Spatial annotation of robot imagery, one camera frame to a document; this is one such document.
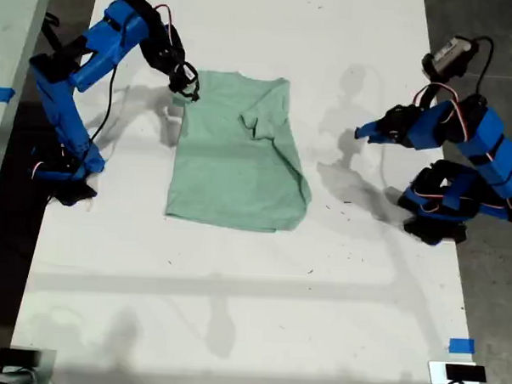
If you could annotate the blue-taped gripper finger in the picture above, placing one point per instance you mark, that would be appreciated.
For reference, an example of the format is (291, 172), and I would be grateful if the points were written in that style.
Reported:
(381, 139)
(369, 128)

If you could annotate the pale green t-shirt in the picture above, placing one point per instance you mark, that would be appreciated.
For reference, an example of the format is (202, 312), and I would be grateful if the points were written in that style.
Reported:
(231, 178)

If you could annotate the blue and black arm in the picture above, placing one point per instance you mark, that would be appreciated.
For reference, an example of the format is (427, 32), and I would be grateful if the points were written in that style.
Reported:
(496, 143)
(55, 106)

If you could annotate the black stand leg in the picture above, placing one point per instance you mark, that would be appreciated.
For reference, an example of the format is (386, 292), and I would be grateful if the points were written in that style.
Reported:
(50, 30)

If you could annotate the pale grey side table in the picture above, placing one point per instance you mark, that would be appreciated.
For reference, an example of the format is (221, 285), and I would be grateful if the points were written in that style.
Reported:
(12, 32)

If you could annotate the small black box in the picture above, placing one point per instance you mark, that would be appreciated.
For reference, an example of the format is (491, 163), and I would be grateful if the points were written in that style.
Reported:
(17, 357)
(465, 372)

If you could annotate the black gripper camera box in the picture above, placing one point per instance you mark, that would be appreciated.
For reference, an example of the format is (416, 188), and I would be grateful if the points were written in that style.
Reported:
(451, 51)
(186, 74)

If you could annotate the short black camera stalk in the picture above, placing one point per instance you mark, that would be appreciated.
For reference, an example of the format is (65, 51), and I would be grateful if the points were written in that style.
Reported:
(428, 95)

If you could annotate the silver metal bracket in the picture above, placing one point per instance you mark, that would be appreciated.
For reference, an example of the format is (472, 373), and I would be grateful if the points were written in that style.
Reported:
(437, 372)
(46, 370)

